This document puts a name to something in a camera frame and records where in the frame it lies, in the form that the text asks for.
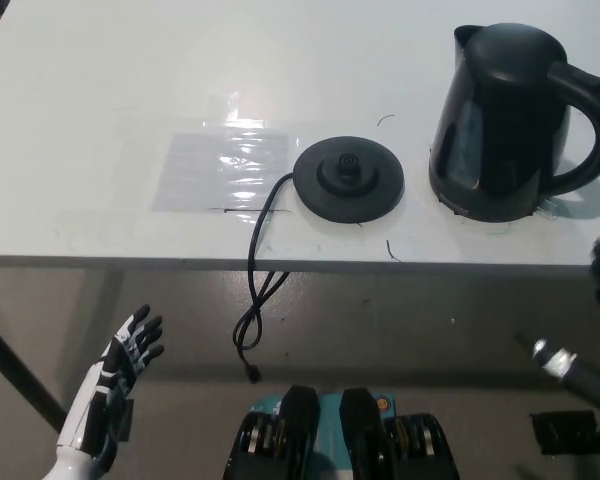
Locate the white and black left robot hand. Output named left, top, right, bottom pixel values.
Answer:
left=44, top=303, right=165, bottom=480

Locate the black electric kettle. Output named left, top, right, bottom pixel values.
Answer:
left=428, top=23, right=600, bottom=223

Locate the black round kettle base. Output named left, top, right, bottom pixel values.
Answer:
left=292, top=135, right=406, bottom=225

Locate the black tape patch on floor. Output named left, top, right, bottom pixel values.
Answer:
left=529, top=410, right=599, bottom=455
left=112, top=394, right=134, bottom=444

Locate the black diagonal table leg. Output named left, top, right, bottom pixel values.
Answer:
left=0, top=279, right=69, bottom=426

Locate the clear plastic sheet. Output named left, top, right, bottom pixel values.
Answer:
left=152, top=128, right=300, bottom=214

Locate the black power cord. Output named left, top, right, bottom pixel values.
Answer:
left=233, top=172, right=296, bottom=385

